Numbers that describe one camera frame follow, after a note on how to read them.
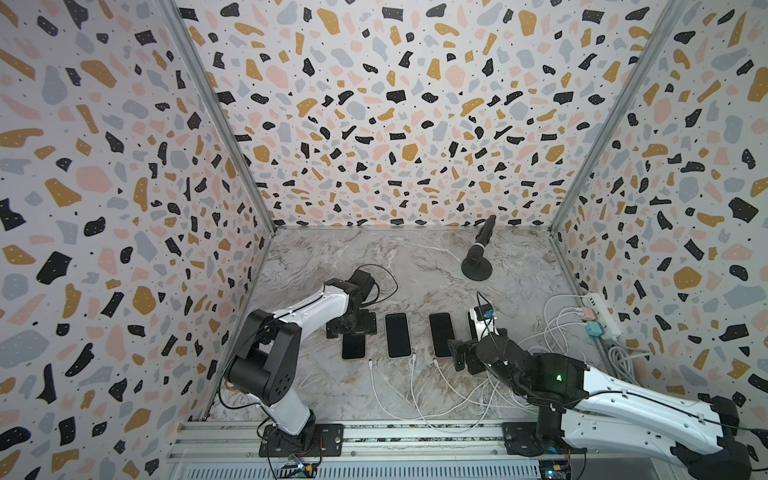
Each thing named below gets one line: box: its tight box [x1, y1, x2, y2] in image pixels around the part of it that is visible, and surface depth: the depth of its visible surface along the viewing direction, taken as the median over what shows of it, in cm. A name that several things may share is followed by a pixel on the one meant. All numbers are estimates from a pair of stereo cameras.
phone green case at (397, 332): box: [384, 312, 413, 359], surface depth 94 cm
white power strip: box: [582, 292, 622, 340], surface depth 97 cm
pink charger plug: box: [582, 307, 596, 321], surface depth 99 cm
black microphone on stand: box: [461, 215, 497, 282], surface depth 102 cm
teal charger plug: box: [586, 321, 605, 337], surface depth 96 cm
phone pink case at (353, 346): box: [342, 334, 366, 359], surface depth 91 cm
